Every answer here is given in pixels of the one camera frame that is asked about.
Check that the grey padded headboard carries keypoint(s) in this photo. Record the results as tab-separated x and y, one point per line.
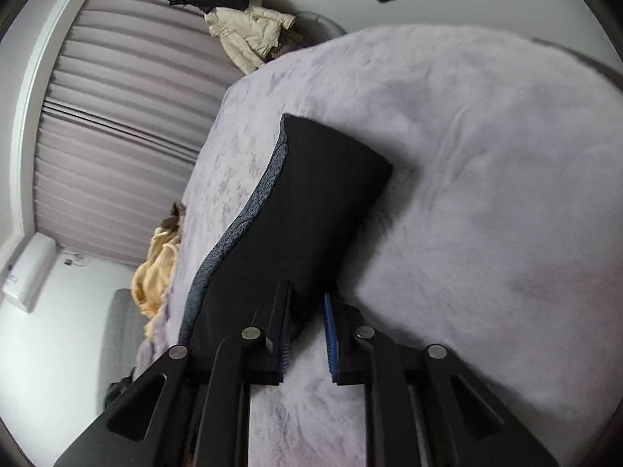
123	334

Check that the black grey pants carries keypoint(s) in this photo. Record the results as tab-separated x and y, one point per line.
289	243

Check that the white wall air conditioner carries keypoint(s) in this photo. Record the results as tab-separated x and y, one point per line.
26	277

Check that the yellow ribbed garment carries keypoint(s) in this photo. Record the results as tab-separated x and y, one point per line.
153	278

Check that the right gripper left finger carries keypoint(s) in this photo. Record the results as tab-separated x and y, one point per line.
184	411

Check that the grey pleated curtain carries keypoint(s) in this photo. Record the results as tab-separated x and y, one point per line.
132	97

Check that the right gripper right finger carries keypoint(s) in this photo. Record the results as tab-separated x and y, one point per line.
423	407

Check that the black clothing pile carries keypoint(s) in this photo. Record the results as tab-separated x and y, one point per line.
115	390

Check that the beige puffer jacket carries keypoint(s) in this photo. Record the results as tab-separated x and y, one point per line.
248	36

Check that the lavender plush bed blanket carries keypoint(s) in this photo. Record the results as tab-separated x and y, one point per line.
500	232

